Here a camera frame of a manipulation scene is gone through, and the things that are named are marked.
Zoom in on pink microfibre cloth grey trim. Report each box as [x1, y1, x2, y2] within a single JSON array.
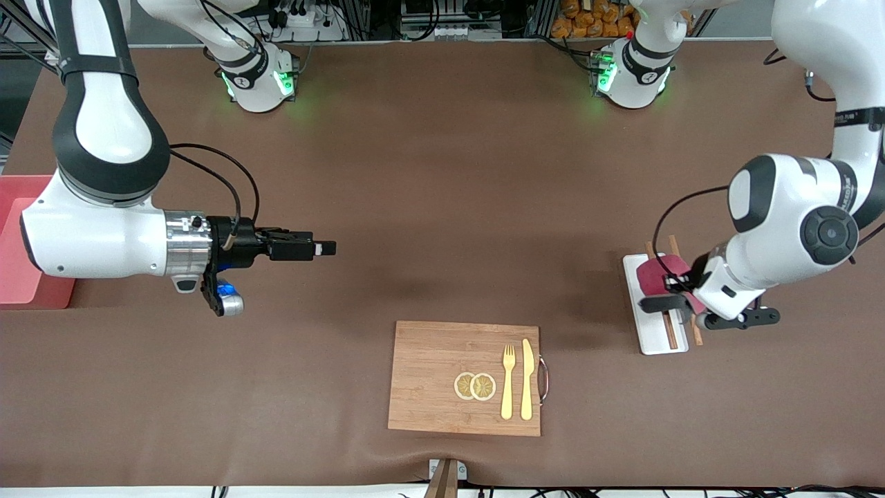
[[635, 253, 707, 316]]

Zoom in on white rectangular tray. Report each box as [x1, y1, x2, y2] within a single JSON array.
[[622, 253, 690, 356]]

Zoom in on brown table mat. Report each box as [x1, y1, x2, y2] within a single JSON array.
[[0, 38, 885, 489]]

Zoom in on yellow knife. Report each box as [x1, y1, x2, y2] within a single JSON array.
[[521, 338, 535, 421]]

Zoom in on yellow fork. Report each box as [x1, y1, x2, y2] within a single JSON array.
[[501, 344, 517, 421]]

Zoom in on wooden cutting board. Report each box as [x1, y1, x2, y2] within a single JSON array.
[[387, 320, 543, 438]]

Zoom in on pink plastic bin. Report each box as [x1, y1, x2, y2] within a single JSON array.
[[0, 174, 78, 310]]

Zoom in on white power strip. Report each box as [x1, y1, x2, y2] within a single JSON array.
[[275, 4, 348, 43]]

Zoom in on white socket strip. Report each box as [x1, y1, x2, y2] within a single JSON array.
[[427, 24, 486, 42]]

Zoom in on orange snack bags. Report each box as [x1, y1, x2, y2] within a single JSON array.
[[551, 0, 638, 39]]

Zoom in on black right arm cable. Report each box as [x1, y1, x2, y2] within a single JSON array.
[[169, 142, 261, 240]]

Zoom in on grey bracket with brown bar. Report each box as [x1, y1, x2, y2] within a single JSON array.
[[423, 458, 468, 498]]

